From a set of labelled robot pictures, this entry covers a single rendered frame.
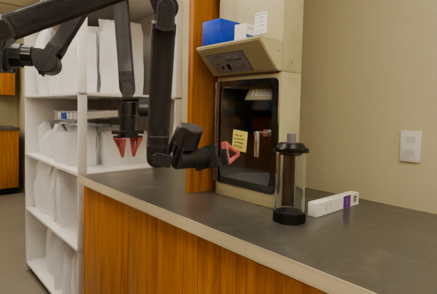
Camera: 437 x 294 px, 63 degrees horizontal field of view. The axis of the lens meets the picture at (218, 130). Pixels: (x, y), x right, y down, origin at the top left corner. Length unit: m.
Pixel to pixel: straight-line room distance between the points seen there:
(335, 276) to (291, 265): 0.11
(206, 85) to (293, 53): 0.39
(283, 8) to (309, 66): 0.49
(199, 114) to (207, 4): 0.45
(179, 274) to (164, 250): 0.11
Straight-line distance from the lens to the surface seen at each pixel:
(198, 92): 1.43
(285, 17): 1.26
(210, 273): 1.14
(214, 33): 1.32
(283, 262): 0.89
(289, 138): 1.09
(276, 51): 1.20
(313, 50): 1.68
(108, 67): 2.26
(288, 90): 1.24
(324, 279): 0.83
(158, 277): 1.39
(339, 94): 1.59
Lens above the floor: 1.27
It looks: 3 degrees down
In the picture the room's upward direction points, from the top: 1 degrees clockwise
